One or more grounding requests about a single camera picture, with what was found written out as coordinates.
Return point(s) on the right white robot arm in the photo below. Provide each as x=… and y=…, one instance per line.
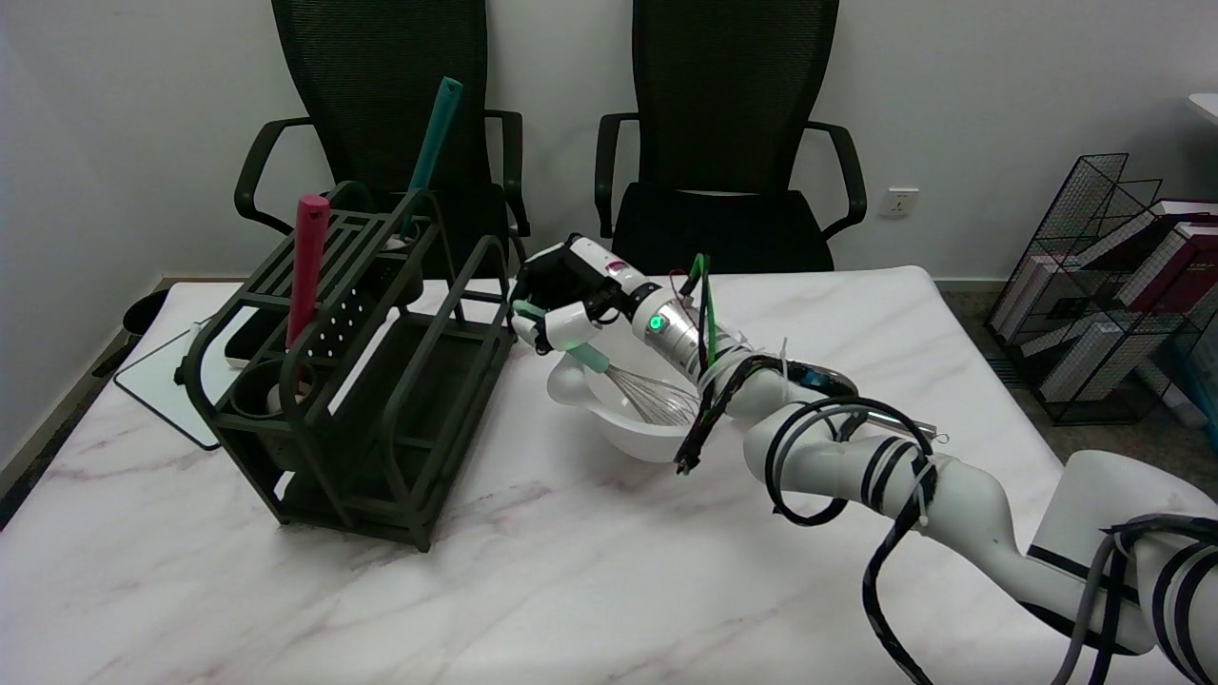
x=952, y=495

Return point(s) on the black bin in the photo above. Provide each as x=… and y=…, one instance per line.
x=145, y=312

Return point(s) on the white book stack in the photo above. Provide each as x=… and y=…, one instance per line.
x=1090, y=357

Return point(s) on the white board black edge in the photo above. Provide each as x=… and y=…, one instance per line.
x=162, y=381

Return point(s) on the leaning white book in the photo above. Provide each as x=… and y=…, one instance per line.
x=1028, y=285

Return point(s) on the steel scoop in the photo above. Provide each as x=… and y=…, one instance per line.
x=837, y=383

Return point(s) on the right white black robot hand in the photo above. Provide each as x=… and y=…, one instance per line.
x=580, y=285

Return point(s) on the white wall outlet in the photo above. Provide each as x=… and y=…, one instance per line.
x=898, y=203

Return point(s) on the white desk corner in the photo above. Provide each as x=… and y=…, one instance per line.
x=1207, y=107

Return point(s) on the white mixing bowl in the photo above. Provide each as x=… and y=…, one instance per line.
x=628, y=440

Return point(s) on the dark red book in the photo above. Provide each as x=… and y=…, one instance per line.
x=1180, y=266

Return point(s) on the black mesh office chair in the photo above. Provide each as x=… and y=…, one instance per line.
x=733, y=95
x=381, y=76

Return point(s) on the dark green utensil rack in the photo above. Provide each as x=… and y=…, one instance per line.
x=428, y=409

